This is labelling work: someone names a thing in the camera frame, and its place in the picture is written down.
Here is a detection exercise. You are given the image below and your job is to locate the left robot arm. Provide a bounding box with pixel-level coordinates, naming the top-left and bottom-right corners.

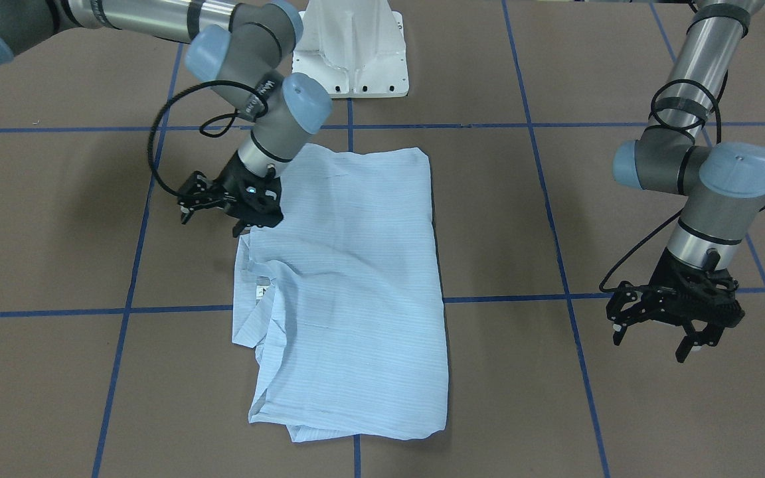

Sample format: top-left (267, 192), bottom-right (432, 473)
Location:
top-left (599, 1), bottom-right (765, 363)

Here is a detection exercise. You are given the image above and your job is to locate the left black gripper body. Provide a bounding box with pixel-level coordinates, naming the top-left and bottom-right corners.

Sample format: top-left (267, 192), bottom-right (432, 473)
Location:
top-left (647, 251), bottom-right (746, 329)

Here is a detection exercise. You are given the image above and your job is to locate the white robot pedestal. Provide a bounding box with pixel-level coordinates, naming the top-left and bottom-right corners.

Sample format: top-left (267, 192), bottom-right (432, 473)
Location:
top-left (292, 1), bottom-right (410, 99)

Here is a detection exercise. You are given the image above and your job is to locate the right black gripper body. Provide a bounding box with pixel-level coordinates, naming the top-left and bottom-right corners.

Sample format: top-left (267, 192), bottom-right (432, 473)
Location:
top-left (215, 153), bottom-right (284, 228)

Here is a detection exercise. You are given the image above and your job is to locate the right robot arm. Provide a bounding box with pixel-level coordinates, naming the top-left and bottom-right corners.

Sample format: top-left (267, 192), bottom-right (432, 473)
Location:
top-left (0, 1), bottom-right (332, 236)

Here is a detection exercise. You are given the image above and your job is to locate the brown paper table cover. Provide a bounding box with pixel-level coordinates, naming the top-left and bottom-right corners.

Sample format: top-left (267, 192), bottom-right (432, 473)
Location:
top-left (0, 0), bottom-right (765, 478)

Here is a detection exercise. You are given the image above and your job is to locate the light blue button shirt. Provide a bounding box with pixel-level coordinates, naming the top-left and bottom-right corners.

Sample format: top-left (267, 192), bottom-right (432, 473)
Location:
top-left (232, 144), bottom-right (449, 442)

